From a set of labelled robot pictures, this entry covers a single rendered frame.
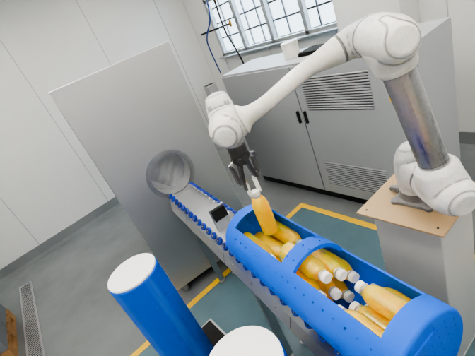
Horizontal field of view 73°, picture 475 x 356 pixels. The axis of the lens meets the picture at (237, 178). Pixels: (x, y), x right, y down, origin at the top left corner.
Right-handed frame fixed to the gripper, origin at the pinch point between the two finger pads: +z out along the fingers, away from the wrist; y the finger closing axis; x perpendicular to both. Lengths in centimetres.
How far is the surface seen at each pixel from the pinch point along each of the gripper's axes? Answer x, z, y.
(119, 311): -179, 137, 105
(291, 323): 24, 49, 17
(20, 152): -427, -8, 128
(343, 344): 60, 23, 18
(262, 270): 19.5, 21.4, 17.5
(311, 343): 36, 49, 17
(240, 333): 26, 33, 37
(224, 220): -53, 39, 4
